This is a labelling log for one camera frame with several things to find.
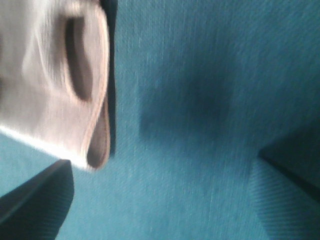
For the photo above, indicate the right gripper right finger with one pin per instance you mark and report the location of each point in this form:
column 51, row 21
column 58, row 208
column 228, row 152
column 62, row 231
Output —
column 297, row 156

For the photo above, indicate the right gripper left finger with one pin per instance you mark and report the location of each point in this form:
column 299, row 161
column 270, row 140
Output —
column 37, row 209

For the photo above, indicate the brown microfiber towel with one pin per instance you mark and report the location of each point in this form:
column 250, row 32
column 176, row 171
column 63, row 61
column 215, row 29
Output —
column 54, row 73

